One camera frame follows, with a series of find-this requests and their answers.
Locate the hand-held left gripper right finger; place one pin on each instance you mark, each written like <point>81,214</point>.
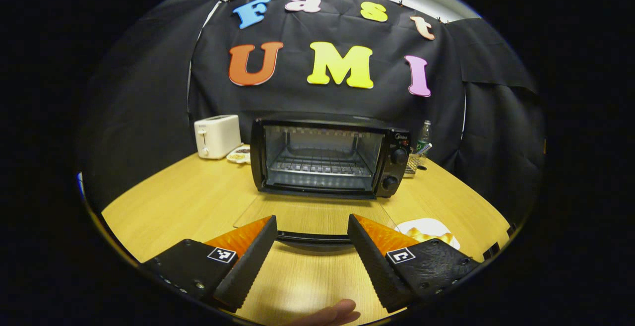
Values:
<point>377,261</point>

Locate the metal mesh holder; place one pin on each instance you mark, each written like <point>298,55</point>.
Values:
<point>412,163</point>

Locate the black backdrop cloth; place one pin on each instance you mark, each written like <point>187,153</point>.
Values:
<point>322,102</point>

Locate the small dish of snacks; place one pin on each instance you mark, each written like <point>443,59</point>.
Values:
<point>239,154</point>

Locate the metal oven rack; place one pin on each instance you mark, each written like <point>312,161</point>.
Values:
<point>320,166</point>

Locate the black electric oven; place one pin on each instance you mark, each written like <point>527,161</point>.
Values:
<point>394,172</point>

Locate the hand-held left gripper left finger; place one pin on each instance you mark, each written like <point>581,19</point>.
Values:
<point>250,261</point>

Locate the white toaster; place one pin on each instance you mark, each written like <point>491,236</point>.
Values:
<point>216,137</point>

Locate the clear plastic water bottle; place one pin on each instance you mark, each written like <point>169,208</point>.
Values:
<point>423,137</point>

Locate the golden croissant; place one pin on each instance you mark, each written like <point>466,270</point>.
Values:
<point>434,237</point>

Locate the white square plate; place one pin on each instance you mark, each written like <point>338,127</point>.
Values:
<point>421,224</point>

